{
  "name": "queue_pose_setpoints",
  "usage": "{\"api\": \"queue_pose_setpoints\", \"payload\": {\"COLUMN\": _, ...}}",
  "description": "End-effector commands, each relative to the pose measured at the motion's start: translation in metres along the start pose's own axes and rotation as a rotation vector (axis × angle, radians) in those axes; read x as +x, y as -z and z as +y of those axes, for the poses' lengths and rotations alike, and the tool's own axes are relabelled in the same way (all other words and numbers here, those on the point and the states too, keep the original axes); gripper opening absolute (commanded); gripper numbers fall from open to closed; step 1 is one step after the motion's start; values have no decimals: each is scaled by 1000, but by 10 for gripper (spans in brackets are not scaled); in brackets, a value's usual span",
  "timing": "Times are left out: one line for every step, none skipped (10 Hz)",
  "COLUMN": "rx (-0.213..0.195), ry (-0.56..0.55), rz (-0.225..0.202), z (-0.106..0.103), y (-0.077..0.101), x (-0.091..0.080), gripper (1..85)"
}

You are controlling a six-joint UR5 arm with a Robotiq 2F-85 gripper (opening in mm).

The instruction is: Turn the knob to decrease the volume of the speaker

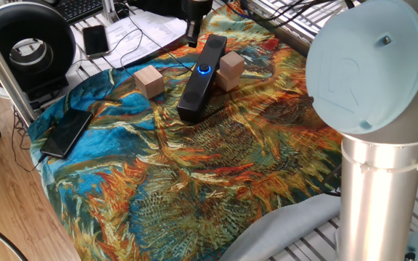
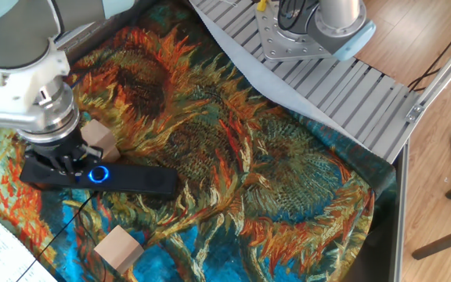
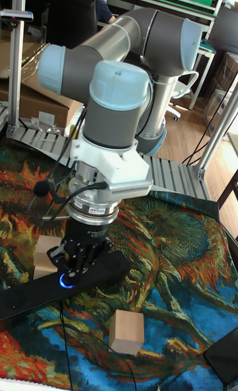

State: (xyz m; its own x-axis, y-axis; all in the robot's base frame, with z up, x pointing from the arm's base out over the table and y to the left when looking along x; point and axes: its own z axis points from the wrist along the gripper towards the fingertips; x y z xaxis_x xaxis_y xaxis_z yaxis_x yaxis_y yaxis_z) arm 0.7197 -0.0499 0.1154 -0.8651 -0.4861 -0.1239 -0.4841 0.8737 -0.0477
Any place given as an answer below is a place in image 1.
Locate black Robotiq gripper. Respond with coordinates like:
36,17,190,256
186,0,213,48

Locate black soundbar speaker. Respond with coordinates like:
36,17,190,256
176,34,228,123

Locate printed paper sheets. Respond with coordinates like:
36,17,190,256
103,9,189,69

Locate wooden cube block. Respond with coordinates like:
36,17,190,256
218,51,245,79
215,69,241,93
133,65,165,100

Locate black object behind papers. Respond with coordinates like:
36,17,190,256
127,0,187,17

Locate black keyboard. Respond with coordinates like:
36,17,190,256
54,0,105,25

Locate sunflower painting tablecloth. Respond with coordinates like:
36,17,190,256
27,0,344,261

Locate silver metal pole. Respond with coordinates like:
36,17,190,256
0,14,38,126

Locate thin black speaker cable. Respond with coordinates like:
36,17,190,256
112,3,194,79

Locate aluminium extrusion post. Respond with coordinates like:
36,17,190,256
102,0,118,23

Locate black gripper cable bundle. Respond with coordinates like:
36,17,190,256
226,0,340,29

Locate black smartphone with cable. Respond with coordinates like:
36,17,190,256
40,107,94,160

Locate thin black phone cable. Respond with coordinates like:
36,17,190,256
10,108,43,173

